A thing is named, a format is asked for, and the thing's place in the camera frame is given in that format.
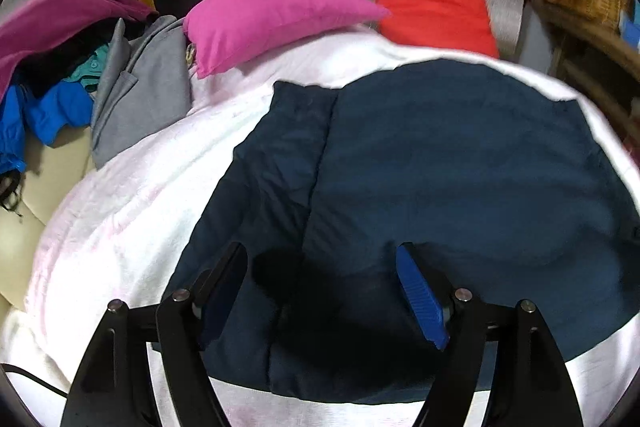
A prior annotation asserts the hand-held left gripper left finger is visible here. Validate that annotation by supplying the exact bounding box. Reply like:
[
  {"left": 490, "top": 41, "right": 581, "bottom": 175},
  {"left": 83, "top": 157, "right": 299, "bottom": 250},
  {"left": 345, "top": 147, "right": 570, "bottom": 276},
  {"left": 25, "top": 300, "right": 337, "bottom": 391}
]
[{"left": 60, "top": 242, "right": 249, "bottom": 427}]

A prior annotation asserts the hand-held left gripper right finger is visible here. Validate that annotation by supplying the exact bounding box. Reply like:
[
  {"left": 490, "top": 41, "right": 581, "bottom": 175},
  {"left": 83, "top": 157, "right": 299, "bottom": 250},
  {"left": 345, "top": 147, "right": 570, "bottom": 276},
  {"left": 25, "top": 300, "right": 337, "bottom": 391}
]
[{"left": 395, "top": 243, "right": 585, "bottom": 427}]

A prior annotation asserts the navy puffer jacket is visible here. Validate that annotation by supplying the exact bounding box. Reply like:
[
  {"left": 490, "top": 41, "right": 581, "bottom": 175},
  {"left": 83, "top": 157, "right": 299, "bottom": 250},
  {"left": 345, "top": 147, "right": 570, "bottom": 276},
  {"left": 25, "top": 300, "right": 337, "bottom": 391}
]
[{"left": 167, "top": 59, "right": 640, "bottom": 408}]

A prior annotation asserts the white blanket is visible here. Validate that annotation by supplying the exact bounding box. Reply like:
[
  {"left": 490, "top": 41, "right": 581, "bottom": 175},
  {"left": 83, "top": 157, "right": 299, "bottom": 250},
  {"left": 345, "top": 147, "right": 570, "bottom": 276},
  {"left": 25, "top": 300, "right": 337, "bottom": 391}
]
[{"left": 0, "top": 24, "right": 640, "bottom": 427}]

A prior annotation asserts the beige sofa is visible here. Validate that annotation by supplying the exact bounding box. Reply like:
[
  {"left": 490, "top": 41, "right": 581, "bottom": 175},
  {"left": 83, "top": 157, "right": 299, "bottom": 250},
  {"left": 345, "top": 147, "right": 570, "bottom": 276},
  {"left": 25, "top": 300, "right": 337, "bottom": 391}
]
[{"left": 0, "top": 127, "right": 96, "bottom": 313}]

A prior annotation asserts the grey coat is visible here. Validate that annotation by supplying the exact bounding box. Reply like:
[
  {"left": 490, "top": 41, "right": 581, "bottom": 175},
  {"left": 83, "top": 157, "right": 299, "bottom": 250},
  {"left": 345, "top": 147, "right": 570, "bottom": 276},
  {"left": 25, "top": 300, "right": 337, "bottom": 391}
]
[{"left": 90, "top": 16, "right": 196, "bottom": 170}]

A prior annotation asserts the bright blue jacket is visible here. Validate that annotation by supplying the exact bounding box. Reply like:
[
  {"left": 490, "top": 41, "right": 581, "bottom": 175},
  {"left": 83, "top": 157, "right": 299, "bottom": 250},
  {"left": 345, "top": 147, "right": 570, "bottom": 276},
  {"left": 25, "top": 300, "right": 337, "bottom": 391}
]
[{"left": 0, "top": 79, "right": 96, "bottom": 178}]

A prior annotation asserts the teal garment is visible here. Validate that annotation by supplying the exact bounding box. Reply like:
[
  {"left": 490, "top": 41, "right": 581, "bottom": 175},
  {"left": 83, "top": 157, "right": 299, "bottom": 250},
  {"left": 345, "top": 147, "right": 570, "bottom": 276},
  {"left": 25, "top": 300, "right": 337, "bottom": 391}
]
[{"left": 62, "top": 44, "right": 108, "bottom": 94}]

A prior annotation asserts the black garment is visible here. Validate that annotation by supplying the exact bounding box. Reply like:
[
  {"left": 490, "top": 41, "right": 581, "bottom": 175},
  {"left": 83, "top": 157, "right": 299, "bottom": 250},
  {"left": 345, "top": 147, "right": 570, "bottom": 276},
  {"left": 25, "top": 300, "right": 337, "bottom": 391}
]
[{"left": 20, "top": 19, "right": 118, "bottom": 100}]

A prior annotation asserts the pink pillow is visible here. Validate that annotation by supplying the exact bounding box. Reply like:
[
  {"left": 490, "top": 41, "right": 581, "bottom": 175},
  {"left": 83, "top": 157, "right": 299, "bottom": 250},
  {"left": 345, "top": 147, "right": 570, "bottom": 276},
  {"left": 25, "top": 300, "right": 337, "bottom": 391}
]
[{"left": 182, "top": 0, "right": 393, "bottom": 80}]

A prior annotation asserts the red pillow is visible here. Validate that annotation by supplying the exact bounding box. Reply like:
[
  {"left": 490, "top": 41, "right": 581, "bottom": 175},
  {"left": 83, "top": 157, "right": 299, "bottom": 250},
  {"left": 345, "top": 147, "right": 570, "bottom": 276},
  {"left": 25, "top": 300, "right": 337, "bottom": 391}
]
[{"left": 369, "top": 0, "right": 501, "bottom": 59}]

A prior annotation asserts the wicker shelf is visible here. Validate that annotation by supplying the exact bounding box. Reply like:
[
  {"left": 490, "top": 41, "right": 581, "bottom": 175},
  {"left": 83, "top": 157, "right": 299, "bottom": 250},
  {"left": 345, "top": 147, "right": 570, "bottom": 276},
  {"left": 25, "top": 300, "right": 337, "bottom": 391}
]
[{"left": 530, "top": 0, "right": 640, "bottom": 108}]

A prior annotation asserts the magenta jacket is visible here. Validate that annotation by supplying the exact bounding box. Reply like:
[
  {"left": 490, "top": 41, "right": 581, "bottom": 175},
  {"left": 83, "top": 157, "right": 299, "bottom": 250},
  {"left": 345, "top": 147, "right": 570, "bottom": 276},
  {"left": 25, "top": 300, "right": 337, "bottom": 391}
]
[{"left": 0, "top": 0, "right": 160, "bottom": 100}]

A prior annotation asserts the black cable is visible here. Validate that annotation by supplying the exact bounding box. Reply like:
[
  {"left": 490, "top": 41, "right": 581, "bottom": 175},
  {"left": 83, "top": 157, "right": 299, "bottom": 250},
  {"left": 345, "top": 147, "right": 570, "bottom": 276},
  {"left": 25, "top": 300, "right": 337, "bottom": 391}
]
[{"left": 0, "top": 363, "right": 71, "bottom": 400}]

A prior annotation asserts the black strap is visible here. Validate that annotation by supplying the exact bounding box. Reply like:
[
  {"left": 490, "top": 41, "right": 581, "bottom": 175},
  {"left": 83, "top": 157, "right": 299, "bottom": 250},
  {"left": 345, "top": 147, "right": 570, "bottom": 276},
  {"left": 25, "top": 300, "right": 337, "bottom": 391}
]
[{"left": 0, "top": 169, "right": 23, "bottom": 218}]

